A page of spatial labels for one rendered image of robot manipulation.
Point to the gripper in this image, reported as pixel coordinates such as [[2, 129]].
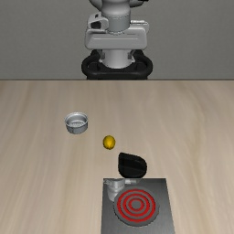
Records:
[[115, 40]]

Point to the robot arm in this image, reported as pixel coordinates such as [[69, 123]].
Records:
[[117, 12]]

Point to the grey ramekin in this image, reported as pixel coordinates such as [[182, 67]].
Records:
[[76, 125]]

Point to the yellow lemon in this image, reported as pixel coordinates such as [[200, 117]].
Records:
[[109, 142]]

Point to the grey stove plate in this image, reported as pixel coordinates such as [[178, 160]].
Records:
[[152, 219]]

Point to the black rounded object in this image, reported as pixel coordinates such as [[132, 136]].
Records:
[[131, 166]]

